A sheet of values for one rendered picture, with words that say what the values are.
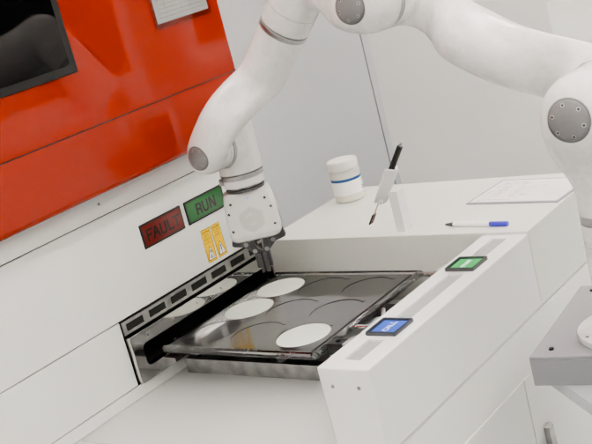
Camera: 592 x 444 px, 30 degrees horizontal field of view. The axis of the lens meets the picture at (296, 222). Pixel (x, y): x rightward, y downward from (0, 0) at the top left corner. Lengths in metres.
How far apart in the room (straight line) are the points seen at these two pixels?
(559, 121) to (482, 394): 0.52
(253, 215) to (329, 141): 3.00
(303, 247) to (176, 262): 0.29
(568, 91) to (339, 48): 3.67
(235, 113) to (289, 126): 2.90
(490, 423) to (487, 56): 0.62
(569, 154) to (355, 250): 0.73
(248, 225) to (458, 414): 0.57
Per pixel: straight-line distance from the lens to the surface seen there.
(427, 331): 1.74
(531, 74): 1.74
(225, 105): 1.98
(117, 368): 2.09
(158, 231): 2.15
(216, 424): 1.93
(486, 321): 1.90
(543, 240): 2.10
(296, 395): 1.94
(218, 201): 2.28
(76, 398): 2.03
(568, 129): 1.60
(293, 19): 1.91
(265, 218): 2.11
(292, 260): 2.36
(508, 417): 1.98
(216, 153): 1.99
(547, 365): 1.76
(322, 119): 5.06
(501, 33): 1.72
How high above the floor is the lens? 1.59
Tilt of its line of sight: 15 degrees down
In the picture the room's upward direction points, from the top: 15 degrees counter-clockwise
